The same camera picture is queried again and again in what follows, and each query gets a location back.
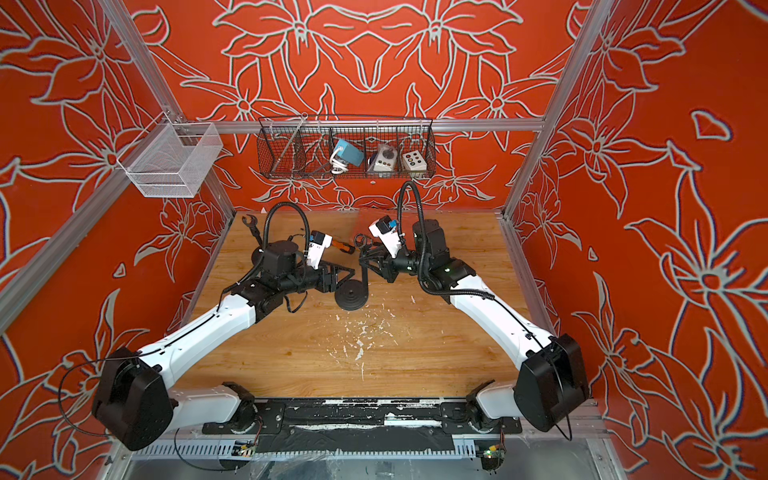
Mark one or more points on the black wire wall basket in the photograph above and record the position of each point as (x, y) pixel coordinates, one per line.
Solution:
(299, 147)

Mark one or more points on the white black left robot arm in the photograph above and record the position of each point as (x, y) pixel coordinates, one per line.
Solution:
(136, 399)

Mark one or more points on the black microphone stand pole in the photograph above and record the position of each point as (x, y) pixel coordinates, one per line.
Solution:
(251, 222)

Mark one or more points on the white slotted cable duct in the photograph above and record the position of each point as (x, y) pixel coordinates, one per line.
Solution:
(239, 450)

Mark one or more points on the white box with buttons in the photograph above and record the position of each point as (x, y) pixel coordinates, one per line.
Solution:
(414, 163)

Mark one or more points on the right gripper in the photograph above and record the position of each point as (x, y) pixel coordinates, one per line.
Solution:
(387, 262)

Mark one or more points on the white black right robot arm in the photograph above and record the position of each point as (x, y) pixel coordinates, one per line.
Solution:
(551, 381)

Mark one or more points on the blue white device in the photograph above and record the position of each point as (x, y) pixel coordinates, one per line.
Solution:
(344, 155)

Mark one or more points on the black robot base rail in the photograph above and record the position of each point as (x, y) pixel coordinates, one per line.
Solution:
(368, 424)

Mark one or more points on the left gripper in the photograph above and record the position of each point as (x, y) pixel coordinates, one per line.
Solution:
(332, 275)

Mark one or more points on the clear plastic wall bin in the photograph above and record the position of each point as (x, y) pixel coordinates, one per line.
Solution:
(172, 161)

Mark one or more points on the white box with dial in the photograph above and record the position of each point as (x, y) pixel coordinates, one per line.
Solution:
(384, 161)

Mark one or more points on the orange black handled screwdriver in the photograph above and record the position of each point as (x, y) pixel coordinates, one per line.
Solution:
(343, 246)

